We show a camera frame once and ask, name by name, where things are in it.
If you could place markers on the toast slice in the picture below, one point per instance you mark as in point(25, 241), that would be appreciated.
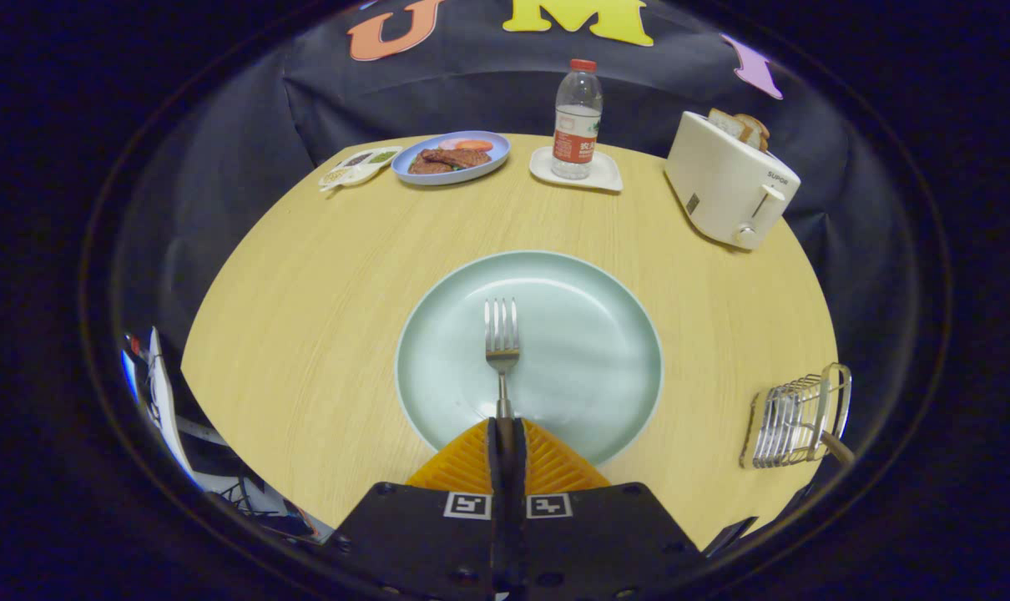
point(758, 129)
point(726, 123)

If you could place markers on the blue lit screen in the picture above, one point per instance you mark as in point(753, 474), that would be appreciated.
point(129, 376)

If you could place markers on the clear water bottle red cap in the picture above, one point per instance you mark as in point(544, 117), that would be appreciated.
point(576, 133)

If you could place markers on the orange food slice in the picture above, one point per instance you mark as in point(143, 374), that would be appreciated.
point(473, 145)

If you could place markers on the pale green plate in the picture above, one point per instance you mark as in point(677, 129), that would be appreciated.
point(588, 351)

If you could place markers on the white sauce tray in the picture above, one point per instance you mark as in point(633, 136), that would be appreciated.
point(355, 171)

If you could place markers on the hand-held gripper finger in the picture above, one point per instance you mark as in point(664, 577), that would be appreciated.
point(516, 534)
point(497, 534)

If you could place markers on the brown meat slices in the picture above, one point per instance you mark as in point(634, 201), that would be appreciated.
point(451, 159)

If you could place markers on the white square coaster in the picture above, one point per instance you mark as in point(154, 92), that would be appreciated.
point(605, 175)

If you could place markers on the black backdrop cloth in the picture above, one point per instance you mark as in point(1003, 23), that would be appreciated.
point(472, 92)

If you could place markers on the white toaster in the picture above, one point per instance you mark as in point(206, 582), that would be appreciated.
point(722, 184)

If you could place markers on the blue plate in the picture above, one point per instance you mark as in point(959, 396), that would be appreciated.
point(498, 159)

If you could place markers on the white board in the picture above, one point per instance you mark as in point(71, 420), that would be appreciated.
point(161, 401)

